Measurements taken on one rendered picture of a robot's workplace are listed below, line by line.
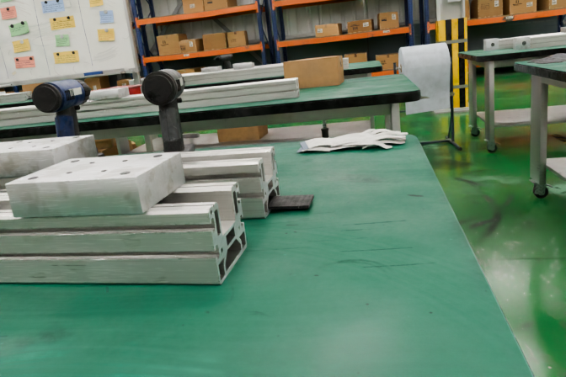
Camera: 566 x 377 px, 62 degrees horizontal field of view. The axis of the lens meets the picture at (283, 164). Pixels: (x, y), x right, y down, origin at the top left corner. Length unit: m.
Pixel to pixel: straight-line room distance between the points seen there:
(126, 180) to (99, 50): 3.43
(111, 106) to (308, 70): 1.03
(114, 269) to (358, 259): 0.27
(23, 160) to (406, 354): 0.64
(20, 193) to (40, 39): 3.62
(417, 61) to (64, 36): 2.78
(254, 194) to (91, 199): 0.24
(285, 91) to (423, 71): 2.12
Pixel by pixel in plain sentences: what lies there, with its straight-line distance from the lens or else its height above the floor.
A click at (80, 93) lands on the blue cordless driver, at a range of 1.10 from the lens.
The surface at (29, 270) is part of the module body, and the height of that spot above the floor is 0.80.
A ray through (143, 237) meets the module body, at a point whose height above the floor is 0.84.
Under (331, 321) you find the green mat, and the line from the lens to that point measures 0.44.
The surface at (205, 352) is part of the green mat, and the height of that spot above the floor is 0.78.
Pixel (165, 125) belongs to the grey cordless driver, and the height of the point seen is 0.90.
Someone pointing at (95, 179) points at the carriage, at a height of 0.90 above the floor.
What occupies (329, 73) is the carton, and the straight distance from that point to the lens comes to 2.60.
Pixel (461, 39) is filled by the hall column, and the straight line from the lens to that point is 6.18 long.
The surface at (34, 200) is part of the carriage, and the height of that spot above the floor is 0.88.
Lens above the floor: 1.02
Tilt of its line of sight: 14 degrees down
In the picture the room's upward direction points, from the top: 7 degrees counter-clockwise
